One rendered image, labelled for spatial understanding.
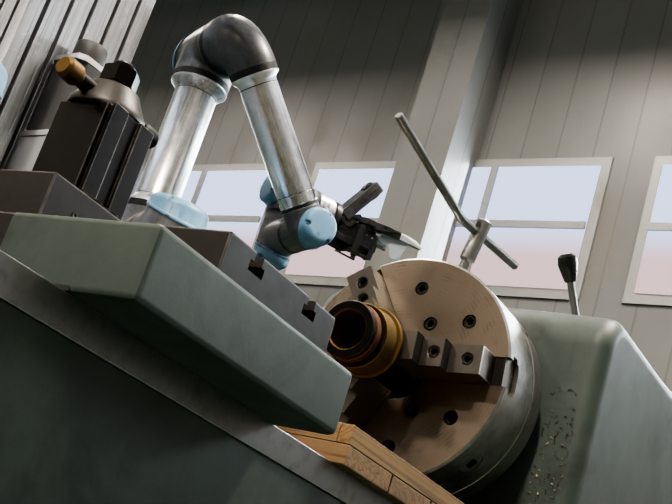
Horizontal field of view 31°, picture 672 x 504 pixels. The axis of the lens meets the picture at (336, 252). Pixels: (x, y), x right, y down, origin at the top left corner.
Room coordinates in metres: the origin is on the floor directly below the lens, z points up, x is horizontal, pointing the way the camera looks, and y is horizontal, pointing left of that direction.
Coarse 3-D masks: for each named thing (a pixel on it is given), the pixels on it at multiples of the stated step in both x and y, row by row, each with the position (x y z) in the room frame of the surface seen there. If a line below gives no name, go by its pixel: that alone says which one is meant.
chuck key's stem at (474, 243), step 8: (480, 224) 1.57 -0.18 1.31; (488, 224) 1.57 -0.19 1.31; (480, 232) 1.57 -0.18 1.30; (488, 232) 1.58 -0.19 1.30; (472, 240) 1.57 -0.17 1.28; (480, 240) 1.57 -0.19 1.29; (464, 248) 1.58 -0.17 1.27; (472, 248) 1.57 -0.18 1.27; (480, 248) 1.58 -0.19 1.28; (464, 256) 1.57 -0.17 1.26; (472, 256) 1.57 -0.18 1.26; (464, 264) 1.58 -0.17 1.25
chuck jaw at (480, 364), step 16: (416, 336) 1.47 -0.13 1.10; (400, 352) 1.47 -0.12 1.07; (416, 352) 1.47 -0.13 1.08; (432, 352) 1.48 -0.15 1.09; (448, 352) 1.48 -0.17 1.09; (464, 352) 1.47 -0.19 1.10; (480, 352) 1.46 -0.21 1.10; (416, 368) 1.50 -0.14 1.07; (432, 368) 1.48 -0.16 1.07; (448, 368) 1.48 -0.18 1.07; (464, 368) 1.47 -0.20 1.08; (480, 368) 1.46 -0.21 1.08; (496, 368) 1.49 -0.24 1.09; (512, 368) 1.50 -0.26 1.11; (480, 384) 1.50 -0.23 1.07; (496, 384) 1.49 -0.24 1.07
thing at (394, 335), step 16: (352, 304) 1.44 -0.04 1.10; (368, 304) 1.46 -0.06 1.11; (336, 320) 1.47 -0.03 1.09; (352, 320) 1.49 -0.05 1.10; (368, 320) 1.43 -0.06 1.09; (384, 320) 1.45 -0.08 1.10; (336, 336) 1.49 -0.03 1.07; (352, 336) 1.51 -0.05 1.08; (368, 336) 1.42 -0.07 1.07; (384, 336) 1.44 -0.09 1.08; (400, 336) 1.47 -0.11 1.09; (336, 352) 1.45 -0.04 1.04; (352, 352) 1.44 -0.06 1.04; (368, 352) 1.44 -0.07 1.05; (384, 352) 1.45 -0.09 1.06; (352, 368) 1.47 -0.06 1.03; (368, 368) 1.47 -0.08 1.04; (384, 368) 1.48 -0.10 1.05
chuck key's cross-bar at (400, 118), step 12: (396, 120) 1.41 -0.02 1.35; (408, 132) 1.43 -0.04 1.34; (420, 144) 1.44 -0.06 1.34; (420, 156) 1.46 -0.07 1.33; (432, 168) 1.47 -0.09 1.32; (444, 192) 1.50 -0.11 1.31; (456, 204) 1.52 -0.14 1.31; (456, 216) 1.54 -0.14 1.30; (468, 228) 1.56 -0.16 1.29; (504, 252) 1.62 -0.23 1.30; (516, 264) 1.64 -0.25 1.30
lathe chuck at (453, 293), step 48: (432, 288) 1.56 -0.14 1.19; (480, 288) 1.52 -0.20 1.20; (432, 336) 1.54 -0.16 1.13; (480, 336) 1.51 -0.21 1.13; (384, 384) 1.64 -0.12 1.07; (432, 384) 1.53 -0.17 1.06; (528, 384) 1.54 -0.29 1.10; (384, 432) 1.56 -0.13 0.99; (432, 432) 1.52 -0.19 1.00; (480, 432) 1.49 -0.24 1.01; (432, 480) 1.54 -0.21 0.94
